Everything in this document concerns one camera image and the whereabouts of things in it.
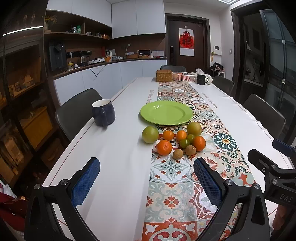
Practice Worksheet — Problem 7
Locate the small green fruit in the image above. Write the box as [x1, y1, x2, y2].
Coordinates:
[187, 134, 196, 143]
[179, 139, 191, 149]

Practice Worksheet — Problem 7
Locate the brown longan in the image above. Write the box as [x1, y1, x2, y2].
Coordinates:
[172, 149, 184, 160]
[185, 145, 197, 156]

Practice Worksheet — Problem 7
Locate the large green apple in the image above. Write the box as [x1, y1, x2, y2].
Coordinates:
[142, 126, 159, 144]

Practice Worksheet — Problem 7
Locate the orange tangerine with stem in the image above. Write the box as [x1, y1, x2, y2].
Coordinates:
[156, 140, 173, 156]

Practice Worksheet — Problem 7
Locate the small orange tangerine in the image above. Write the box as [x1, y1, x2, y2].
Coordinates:
[162, 130, 175, 141]
[176, 130, 187, 142]

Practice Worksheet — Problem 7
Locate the person's right hand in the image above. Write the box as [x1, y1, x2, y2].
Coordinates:
[273, 205, 287, 230]

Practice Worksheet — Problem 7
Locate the grey chair right near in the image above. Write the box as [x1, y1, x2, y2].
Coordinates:
[243, 94, 286, 138]

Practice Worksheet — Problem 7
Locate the grey chair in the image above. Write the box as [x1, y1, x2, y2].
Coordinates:
[243, 94, 286, 138]
[212, 76, 235, 96]
[55, 88, 102, 141]

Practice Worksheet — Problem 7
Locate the patterned table runner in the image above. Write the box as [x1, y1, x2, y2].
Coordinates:
[142, 82, 254, 240]

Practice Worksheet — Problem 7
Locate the grey chair near left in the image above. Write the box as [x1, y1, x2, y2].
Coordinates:
[55, 88, 102, 141]

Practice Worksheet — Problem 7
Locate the grey chair right far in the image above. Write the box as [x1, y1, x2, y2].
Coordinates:
[212, 76, 235, 96]

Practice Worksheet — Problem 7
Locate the large yellow-green pear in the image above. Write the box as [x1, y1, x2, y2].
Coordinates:
[186, 121, 202, 136]

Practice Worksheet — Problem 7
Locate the dark blue mug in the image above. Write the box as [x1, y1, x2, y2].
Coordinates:
[92, 99, 115, 128]

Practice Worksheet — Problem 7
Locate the black mug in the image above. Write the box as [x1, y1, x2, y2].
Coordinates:
[197, 74, 209, 85]

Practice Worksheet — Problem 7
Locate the white cloth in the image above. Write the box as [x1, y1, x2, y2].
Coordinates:
[194, 68, 213, 85]

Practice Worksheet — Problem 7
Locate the green plate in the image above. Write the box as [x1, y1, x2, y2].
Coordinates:
[140, 100, 193, 126]

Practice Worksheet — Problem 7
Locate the grey chair far end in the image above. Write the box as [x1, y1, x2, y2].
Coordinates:
[160, 65, 186, 72]

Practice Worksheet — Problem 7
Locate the woven wicker box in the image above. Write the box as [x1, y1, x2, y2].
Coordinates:
[156, 69, 173, 82]

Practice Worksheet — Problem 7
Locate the black water dispenser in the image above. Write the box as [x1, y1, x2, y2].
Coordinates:
[49, 44, 67, 71]

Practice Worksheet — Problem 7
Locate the red fu door poster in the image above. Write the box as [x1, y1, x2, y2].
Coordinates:
[179, 28, 195, 57]

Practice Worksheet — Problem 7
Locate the wire fruit basket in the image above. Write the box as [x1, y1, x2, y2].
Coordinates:
[172, 71, 195, 82]

